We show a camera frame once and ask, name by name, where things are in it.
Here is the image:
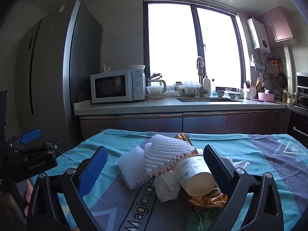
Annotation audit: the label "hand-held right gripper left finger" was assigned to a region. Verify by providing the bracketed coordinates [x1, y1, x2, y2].
[26, 146, 109, 231]

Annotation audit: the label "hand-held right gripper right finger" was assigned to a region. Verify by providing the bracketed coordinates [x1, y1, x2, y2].
[203, 144, 284, 231]

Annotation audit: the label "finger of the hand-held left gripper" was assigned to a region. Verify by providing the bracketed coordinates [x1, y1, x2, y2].
[42, 132, 68, 153]
[10, 129, 41, 150]

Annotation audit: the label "dotted white paper cup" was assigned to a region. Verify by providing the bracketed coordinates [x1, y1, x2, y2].
[174, 154, 217, 196]

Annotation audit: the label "gold foil wrapper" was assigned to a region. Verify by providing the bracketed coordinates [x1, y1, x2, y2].
[174, 133, 229, 208]

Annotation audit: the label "small white foam fruit net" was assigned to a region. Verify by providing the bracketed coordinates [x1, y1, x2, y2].
[117, 147, 154, 190]

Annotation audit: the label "white tissue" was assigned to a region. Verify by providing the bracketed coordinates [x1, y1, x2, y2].
[220, 156, 251, 171]
[154, 170, 181, 203]

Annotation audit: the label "large white foam fruit net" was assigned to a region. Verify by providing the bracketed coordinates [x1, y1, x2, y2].
[144, 135, 194, 178]

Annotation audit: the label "green plastic wrapper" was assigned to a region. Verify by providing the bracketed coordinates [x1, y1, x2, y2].
[188, 206, 227, 231]

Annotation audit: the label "person's left hand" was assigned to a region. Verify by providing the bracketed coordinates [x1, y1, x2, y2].
[23, 180, 33, 204]

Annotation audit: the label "flat crumpled white tissue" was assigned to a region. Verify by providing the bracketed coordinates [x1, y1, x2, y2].
[220, 156, 251, 171]

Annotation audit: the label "teal printed tablecloth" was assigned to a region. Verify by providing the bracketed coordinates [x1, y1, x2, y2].
[36, 129, 308, 231]

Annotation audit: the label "brown base cabinets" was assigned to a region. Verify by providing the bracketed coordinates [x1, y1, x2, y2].
[79, 109, 289, 140]

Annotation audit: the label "kitchen sink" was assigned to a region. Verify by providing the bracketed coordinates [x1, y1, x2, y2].
[177, 97, 243, 103]

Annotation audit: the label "grey refrigerator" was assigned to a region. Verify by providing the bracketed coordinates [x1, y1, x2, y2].
[16, 0, 103, 150]

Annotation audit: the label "jar with plastic bag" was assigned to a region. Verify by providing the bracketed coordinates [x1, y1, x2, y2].
[182, 82, 201, 98]

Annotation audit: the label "white soap bottle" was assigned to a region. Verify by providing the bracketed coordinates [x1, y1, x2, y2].
[203, 72, 212, 97]

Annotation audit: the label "white microwave oven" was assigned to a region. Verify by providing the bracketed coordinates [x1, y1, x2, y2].
[90, 69, 146, 104]

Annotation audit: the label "white utensil holder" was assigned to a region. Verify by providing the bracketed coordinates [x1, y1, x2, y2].
[244, 79, 257, 100]

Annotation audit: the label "white kitchen counter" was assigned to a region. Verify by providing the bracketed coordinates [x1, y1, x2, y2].
[74, 96, 288, 115]

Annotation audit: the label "pink basin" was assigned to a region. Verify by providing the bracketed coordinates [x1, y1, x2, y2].
[258, 92, 275, 102]

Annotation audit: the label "kitchen faucet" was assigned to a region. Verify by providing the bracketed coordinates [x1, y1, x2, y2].
[196, 56, 208, 98]

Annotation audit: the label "black built-in oven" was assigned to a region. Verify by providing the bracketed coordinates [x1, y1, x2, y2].
[287, 106, 308, 141]

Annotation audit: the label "glass kettle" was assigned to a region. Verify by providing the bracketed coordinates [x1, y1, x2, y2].
[147, 73, 167, 100]

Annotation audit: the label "hanging frying pan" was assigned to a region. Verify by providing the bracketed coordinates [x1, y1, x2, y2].
[277, 71, 288, 89]

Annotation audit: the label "kitchen window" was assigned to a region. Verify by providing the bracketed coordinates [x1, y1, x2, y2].
[143, 0, 246, 89]

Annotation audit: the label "white water heater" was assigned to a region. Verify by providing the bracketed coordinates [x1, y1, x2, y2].
[247, 17, 271, 53]

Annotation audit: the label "pink wall cabinet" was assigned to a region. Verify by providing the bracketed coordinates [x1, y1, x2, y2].
[256, 7, 294, 44]

